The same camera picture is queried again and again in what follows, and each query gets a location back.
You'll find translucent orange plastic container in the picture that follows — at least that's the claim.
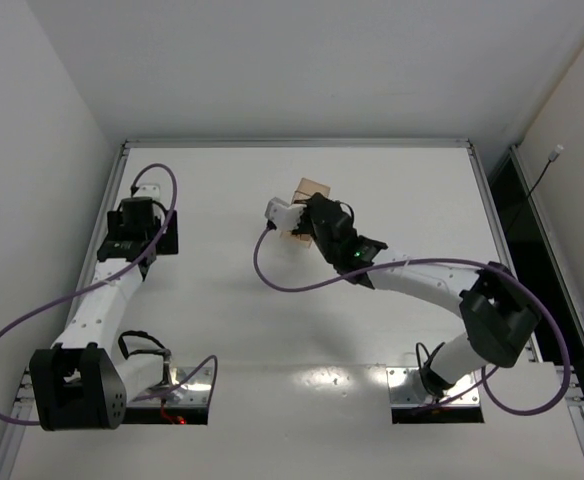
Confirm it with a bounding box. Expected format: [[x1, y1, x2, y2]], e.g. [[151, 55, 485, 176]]
[[280, 178, 331, 248]]

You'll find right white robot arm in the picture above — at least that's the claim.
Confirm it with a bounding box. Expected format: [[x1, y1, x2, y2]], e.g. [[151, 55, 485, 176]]
[[296, 193, 541, 403]]

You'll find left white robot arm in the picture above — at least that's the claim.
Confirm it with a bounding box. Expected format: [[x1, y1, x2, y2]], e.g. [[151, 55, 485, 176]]
[[29, 184, 178, 431]]

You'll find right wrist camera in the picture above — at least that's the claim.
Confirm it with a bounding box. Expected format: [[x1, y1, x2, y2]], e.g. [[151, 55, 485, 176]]
[[265, 197, 305, 232]]

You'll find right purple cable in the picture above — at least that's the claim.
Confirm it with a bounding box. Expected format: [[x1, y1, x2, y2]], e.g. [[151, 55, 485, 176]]
[[253, 227, 573, 415]]

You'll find purple cable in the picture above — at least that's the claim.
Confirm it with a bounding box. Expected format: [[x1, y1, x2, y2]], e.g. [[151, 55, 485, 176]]
[[253, 227, 573, 415], [0, 162, 219, 426]]

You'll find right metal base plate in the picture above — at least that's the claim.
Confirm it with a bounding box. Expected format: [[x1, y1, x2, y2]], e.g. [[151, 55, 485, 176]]
[[386, 366, 480, 409]]

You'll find metal base plate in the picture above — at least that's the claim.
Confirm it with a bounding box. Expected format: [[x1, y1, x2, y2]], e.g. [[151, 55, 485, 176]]
[[117, 363, 216, 410], [386, 366, 480, 409]]

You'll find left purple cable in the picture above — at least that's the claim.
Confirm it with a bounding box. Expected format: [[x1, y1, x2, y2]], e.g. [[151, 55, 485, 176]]
[[0, 162, 219, 426]]

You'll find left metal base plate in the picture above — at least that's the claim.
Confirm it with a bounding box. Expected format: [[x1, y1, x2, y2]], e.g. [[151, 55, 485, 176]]
[[117, 363, 216, 410]]

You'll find black cable white plug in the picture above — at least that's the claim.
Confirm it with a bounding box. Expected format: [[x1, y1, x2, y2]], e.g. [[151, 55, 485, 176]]
[[515, 144, 564, 218]]

